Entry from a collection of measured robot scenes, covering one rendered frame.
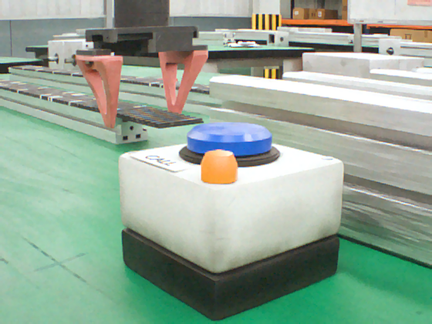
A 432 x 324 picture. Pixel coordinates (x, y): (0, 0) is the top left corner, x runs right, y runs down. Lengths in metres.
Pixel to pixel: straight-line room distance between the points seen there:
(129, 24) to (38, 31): 11.54
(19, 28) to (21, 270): 11.67
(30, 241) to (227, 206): 0.15
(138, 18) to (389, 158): 0.33
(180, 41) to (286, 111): 0.23
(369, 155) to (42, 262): 0.19
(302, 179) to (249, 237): 0.04
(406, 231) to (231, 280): 0.11
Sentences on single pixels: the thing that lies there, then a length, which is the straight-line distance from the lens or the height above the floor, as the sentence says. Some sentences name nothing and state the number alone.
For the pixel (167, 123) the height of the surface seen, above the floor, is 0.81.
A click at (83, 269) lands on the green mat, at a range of 0.30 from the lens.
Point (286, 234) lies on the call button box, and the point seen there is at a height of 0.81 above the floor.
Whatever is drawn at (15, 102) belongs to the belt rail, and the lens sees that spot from 0.93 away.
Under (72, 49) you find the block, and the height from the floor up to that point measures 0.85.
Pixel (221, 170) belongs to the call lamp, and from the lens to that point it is 0.23.
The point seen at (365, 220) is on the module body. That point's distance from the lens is 0.33.
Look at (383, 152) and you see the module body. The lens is 0.32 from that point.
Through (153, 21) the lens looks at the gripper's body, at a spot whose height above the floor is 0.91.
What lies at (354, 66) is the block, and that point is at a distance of 0.57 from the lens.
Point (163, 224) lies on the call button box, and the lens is 0.26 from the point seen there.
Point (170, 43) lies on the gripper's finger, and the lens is 0.57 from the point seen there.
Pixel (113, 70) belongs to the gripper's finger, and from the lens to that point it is 0.55.
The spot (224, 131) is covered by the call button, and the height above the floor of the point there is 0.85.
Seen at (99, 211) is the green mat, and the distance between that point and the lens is 0.40.
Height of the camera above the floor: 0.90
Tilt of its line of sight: 13 degrees down
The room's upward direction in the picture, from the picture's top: straight up
